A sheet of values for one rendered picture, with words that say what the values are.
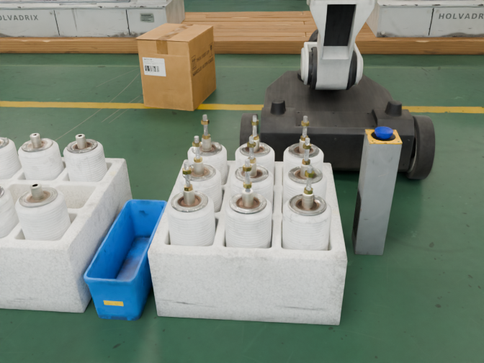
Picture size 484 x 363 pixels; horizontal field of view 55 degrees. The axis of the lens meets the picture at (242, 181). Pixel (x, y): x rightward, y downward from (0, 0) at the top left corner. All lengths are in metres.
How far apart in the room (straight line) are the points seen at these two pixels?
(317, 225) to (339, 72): 0.78
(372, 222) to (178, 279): 0.49
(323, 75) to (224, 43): 1.37
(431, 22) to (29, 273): 2.54
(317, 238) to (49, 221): 0.54
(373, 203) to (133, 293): 0.58
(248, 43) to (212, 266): 2.07
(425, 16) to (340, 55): 1.50
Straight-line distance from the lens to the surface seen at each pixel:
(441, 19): 3.02
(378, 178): 1.09
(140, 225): 1.25
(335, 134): 1.41
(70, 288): 1.07
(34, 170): 1.26
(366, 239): 1.19
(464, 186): 1.59
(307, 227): 0.90
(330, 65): 1.56
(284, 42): 2.84
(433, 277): 1.20
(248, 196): 0.90
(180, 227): 0.92
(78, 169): 1.21
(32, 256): 1.04
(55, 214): 1.02
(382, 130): 1.07
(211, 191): 1.01
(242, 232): 0.91
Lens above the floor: 0.76
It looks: 31 degrees down
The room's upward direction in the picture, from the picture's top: 1 degrees counter-clockwise
